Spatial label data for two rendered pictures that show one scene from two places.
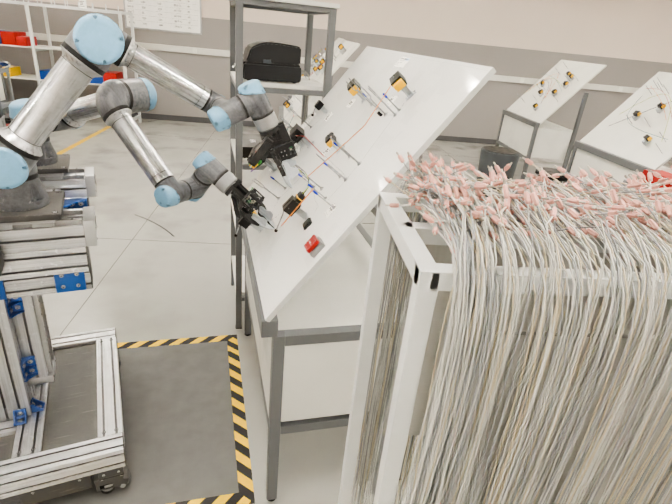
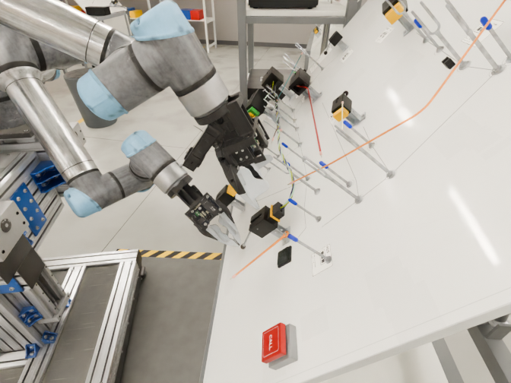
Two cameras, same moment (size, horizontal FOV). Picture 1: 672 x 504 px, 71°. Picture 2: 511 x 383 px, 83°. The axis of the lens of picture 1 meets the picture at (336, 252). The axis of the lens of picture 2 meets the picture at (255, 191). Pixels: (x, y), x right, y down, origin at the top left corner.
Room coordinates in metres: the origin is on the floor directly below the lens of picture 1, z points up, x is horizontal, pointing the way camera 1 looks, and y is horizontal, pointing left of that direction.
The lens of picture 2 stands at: (1.15, 0.03, 1.61)
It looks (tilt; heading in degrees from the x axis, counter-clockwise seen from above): 38 degrees down; 20
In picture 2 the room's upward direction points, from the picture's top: straight up
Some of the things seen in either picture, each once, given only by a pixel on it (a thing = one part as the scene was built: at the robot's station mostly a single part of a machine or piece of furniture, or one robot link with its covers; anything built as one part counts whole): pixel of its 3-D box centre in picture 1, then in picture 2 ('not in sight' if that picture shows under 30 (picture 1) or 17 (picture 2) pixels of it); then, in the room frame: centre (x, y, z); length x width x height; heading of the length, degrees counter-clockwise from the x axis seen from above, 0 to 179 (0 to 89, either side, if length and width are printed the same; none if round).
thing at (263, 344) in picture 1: (263, 332); not in sight; (1.59, 0.26, 0.60); 0.55 x 0.03 x 0.39; 17
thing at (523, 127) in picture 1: (541, 120); not in sight; (7.15, -2.79, 0.83); 1.18 x 0.72 x 1.65; 5
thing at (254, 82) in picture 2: (265, 146); (277, 83); (2.72, 0.47, 1.09); 0.35 x 0.33 x 0.07; 17
